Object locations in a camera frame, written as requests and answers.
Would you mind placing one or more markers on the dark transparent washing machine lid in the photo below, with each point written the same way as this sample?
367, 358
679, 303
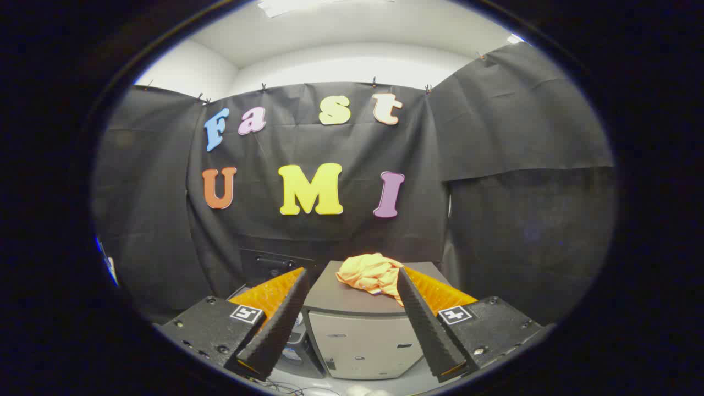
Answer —
269, 261

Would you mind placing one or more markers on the orange garment clothes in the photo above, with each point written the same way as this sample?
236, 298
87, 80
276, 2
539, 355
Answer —
368, 272

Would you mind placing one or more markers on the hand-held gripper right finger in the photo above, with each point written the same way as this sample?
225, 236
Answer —
426, 330

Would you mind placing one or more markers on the white and blue board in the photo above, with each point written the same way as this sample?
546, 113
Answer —
109, 264

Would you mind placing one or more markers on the black backdrop cloth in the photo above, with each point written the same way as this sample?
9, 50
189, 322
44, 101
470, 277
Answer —
330, 143

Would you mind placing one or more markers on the grey washing machine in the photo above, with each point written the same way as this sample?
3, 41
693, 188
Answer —
301, 352

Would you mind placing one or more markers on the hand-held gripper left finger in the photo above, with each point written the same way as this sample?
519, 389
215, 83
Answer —
278, 330

